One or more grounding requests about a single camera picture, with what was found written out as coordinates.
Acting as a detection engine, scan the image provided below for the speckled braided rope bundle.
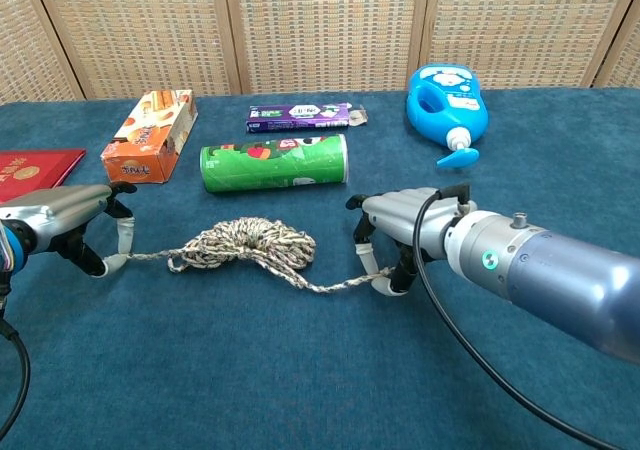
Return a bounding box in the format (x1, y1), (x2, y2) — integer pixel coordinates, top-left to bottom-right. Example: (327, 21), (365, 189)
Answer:
(127, 216), (396, 295)

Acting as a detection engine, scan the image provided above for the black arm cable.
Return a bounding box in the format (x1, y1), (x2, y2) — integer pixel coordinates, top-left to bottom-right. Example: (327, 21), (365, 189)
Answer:
(412, 183), (624, 450)
(0, 314), (32, 439)

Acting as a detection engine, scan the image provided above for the blue pump bottle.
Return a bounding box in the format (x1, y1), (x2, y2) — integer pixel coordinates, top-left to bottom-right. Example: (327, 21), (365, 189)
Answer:
(405, 63), (490, 171)

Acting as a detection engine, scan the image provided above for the purple toothpaste box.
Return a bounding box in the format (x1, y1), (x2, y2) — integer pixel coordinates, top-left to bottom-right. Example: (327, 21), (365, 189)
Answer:
(245, 102), (370, 134)

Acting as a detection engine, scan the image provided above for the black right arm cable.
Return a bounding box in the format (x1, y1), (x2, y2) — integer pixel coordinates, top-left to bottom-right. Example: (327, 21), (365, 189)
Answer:
(412, 183), (624, 450)

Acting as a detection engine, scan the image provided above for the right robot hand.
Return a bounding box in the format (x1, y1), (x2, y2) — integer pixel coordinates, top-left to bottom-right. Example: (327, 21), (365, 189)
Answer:
(345, 186), (478, 298)

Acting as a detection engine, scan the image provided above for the red booklet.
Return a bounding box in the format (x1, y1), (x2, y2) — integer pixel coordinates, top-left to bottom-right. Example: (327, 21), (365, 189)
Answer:
(0, 148), (87, 204)

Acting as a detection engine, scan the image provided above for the woven folding screen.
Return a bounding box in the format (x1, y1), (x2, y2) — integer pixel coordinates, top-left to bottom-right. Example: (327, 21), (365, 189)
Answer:
(0, 0), (640, 106)

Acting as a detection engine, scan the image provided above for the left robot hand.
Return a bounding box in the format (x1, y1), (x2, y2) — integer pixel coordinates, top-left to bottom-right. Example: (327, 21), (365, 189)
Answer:
(0, 181), (138, 278)

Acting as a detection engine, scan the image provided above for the green chips can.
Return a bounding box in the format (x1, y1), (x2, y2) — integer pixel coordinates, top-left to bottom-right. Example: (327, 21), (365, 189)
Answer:
(199, 133), (349, 194)

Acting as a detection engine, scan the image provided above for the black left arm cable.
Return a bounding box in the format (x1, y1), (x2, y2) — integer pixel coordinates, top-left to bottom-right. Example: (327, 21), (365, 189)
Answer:
(0, 314), (32, 439)

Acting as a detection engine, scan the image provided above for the orange biscuit box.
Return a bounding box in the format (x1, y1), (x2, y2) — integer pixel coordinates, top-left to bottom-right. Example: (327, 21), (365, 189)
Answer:
(100, 89), (199, 186)

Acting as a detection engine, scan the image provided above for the blue table cloth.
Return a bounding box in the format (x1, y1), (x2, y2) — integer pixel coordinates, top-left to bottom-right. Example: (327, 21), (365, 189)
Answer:
(0, 87), (640, 450)

